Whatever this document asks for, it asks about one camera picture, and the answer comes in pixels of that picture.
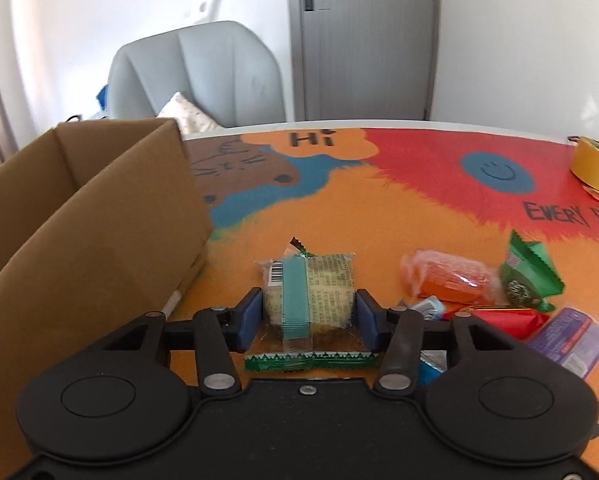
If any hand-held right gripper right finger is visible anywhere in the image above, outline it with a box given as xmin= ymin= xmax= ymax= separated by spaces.
xmin=355 ymin=287 xmax=535 ymax=392

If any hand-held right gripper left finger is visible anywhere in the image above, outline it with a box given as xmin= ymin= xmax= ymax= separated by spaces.
xmin=82 ymin=287 xmax=264 ymax=392

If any clear-wrapped cake packet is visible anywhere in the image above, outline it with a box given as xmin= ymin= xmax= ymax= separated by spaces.
xmin=244 ymin=237 xmax=380 ymax=373

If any orange snack packet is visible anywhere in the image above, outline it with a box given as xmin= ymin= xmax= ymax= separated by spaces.
xmin=399 ymin=248 xmax=503 ymax=306

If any red snack packet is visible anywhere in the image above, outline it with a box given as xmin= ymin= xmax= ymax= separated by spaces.
xmin=442 ymin=306 xmax=550 ymax=341

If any brown cardboard box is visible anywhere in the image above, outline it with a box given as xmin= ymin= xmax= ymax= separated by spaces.
xmin=0 ymin=117 xmax=213 ymax=480

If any blue candy packet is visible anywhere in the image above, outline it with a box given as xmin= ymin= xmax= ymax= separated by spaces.
xmin=397 ymin=296 xmax=450 ymax=386

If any dark green snack packet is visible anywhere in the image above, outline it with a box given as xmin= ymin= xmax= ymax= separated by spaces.
xmin=499 ymin=230 xmax=565 ymax=313

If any purple white snack packet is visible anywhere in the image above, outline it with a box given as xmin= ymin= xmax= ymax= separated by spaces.
xmin=524 ymin=307 xmax=599 ymax=380

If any white dotted pillow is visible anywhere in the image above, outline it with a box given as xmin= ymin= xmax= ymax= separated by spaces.
xmin=155 ymin=91 xmax=225 ymax=136

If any grey padded chair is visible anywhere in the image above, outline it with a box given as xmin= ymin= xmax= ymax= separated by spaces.
xmin=106 ymin=21 xmax=286 ymax=131

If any grey door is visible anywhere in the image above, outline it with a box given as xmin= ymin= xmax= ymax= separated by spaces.
xmin=285 ymin=0 xmax=441 ymax=122

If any yellow tape roll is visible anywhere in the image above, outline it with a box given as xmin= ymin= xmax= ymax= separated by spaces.
xmin=571 ymin=136 xmax=599 ymax=192

